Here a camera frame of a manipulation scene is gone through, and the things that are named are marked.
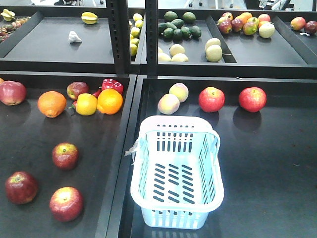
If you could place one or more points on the light blue plastic basket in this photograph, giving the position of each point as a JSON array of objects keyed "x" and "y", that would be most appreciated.
[{"x": 176, "y": 177}]

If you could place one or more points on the red apple back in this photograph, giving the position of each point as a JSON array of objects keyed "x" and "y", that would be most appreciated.
[{"x": 65, "y": 156}]

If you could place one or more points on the red apple front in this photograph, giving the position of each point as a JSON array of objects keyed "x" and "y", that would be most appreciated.
[{"x": 66, "y": 204}]

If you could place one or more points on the pale peach front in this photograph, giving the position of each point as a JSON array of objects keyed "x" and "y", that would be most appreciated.
[{"x": 168, "y": 104}]

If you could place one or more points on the pale peach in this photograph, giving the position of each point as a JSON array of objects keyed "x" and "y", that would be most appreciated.
[
  {"x": 168, "y": 104},
  {"x": 180, "y": 90}
]

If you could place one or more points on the pale peach back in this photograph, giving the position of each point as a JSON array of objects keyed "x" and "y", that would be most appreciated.
[{"x": 180, "y": 90}]

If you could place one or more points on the orange fruit right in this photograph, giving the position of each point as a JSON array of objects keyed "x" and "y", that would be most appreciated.
[{"x": 109, "y": 102}]

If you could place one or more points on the orange fruit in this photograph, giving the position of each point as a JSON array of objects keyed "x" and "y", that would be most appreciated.
[
  {"x": 51, "y": 104},
  {"x": 109, "y": 102}
]

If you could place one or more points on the bright red apple left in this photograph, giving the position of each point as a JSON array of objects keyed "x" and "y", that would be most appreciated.
[{"x": 211, "y": 99}]

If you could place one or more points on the bright red apple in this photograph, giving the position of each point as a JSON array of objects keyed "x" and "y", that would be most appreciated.
[
  {"x": 211, "y": 99},
  {"x": 252, "y": 99}
]

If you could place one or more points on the red bell pepper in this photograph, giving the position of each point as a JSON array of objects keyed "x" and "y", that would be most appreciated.
[{"x": 109, "y": 83}]

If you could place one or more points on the yellow lemon fruit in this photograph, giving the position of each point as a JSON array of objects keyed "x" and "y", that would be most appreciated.
[{"x": 86, "y": 104}]

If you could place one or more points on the pale pear fruit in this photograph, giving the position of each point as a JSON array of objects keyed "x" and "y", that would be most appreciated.
[{"x": 213, "y": 53}]

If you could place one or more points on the red yellow apple behind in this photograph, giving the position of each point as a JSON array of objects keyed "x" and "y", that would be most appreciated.
[{"x": 76, "y": 88}]

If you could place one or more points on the pile of green avocados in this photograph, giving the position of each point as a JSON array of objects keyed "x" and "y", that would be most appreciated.
[{"x": 179, "y": 28}]

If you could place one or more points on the bright red apple right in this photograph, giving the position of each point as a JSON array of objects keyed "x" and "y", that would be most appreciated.
[{"x": 252, "y": 99}]

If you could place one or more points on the orange fruit left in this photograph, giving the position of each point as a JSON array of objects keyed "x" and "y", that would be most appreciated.
[{"x": 51, "y": 104}]

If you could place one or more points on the white garlic bulb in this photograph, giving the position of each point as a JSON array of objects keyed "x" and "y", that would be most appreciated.
[{"x": 73, "y": 37}]

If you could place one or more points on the yellow starfruit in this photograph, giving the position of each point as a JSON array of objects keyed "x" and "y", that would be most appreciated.
[{"x": 89, "y": 18}]

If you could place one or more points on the pile of mixed mangoes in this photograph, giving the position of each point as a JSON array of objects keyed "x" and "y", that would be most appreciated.
[{"x": 247, "y": 24}]

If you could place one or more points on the large pink red apple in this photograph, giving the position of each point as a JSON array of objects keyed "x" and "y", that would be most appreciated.
[{"x": 12, "y": 93}]

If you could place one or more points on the pile of cherry tomatoes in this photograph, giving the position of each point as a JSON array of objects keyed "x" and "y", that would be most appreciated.
[{"x": 7, "y": 30}]

